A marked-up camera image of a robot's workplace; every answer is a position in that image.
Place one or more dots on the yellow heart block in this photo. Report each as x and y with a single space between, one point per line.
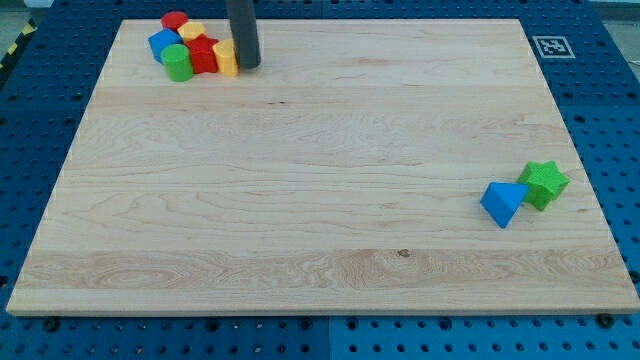
225 55

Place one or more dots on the blue triangle block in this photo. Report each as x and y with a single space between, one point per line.
502 201

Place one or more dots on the light wooden board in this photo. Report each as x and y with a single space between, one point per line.
343 177

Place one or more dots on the red star block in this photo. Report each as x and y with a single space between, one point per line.
202 55

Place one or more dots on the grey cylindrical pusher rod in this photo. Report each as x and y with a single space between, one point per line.
243 25

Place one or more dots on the green cylinder block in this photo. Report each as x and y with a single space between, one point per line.
177 62

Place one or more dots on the yellow hexagon block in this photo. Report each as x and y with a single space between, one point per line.
191 30

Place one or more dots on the blue cube block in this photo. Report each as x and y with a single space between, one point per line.
162 39

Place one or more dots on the red cylinder block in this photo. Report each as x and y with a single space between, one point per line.
173 20

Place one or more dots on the green star block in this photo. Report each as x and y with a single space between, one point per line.
545 181

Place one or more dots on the white fiducial marker tag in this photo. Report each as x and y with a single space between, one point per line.
553 47

